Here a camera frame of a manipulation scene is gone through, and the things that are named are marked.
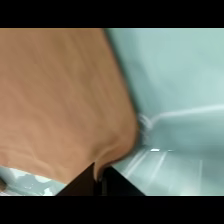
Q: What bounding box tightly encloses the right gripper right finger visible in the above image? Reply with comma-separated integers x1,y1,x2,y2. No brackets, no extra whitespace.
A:
99,166,147,197

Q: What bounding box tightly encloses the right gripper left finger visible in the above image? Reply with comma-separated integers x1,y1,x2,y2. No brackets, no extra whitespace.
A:
55,162,98,197

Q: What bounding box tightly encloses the brown T-shirt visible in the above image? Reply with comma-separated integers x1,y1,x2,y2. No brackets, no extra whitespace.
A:
0,27,141,186

